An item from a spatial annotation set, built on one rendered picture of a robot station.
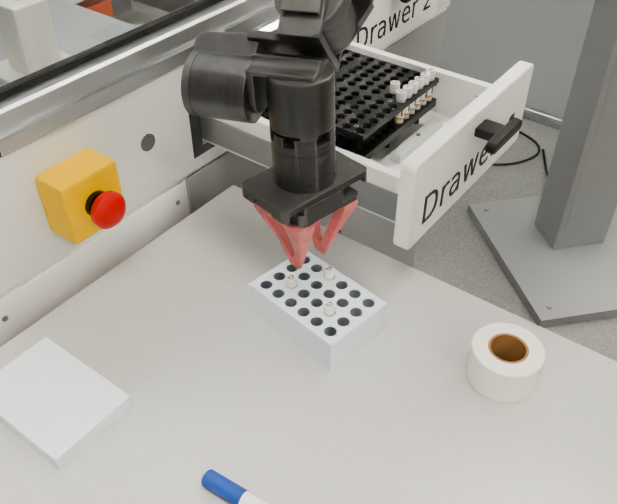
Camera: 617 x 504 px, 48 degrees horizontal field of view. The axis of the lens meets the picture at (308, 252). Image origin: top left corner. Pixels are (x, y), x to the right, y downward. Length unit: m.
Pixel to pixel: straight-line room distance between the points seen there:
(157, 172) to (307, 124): 0.33
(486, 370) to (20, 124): 0.50
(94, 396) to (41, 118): 0.28
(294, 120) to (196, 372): 0.28
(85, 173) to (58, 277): 0.15
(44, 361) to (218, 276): 0.21
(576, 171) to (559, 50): 0.79
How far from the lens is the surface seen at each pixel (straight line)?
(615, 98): 1.84
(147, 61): 0.82
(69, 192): 0.73
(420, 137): 0.90
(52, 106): 0.75
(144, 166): 0.85
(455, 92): 0.95
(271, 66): 0.59
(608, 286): 2.02
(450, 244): 2.08
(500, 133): 0.80
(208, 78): 0.60
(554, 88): 2.68
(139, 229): 0.89
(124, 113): 0.81
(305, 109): 0.57
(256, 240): 0.86
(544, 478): 0.67
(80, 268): 0.85
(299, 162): 0.60
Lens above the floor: 1.31
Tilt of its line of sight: 41 degrees down
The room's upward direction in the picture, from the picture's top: straight up
